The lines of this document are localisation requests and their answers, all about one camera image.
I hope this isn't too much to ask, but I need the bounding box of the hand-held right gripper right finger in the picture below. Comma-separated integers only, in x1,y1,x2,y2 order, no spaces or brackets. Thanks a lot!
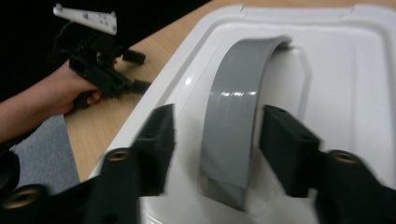
260,105,321,199

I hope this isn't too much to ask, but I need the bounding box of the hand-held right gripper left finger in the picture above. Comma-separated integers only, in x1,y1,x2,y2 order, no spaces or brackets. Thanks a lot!
134,104,176,197

